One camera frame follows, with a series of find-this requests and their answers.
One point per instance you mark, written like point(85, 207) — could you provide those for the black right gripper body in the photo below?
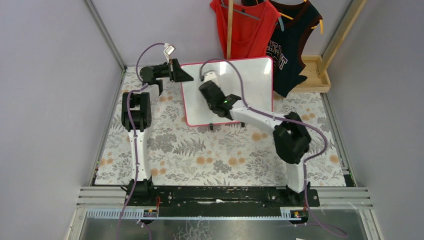
point(205, 89)

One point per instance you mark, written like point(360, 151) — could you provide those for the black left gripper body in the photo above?
point(173, 70)

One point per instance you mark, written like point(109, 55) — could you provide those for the pink framed whiteboard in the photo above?
point(252, 78)

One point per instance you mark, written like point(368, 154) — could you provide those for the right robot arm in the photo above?
point(291, 139)

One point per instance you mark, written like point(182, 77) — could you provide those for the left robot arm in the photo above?
point(136, 118)

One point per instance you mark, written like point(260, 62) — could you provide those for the floral table mat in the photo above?
point(228, 154)

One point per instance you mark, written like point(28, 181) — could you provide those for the red tank top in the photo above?
point(251, 29)

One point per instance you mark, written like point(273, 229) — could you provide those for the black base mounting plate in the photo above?
point(226, 200)

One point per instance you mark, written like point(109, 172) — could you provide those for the wooden clothes rack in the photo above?
point(316, 66)

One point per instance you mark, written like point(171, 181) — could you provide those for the dark navy jersey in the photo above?
point(287, 42)

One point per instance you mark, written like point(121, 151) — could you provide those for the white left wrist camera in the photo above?
point(168, 50)

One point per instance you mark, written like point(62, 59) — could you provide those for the white slotted cable duct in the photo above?
point(153, 214)

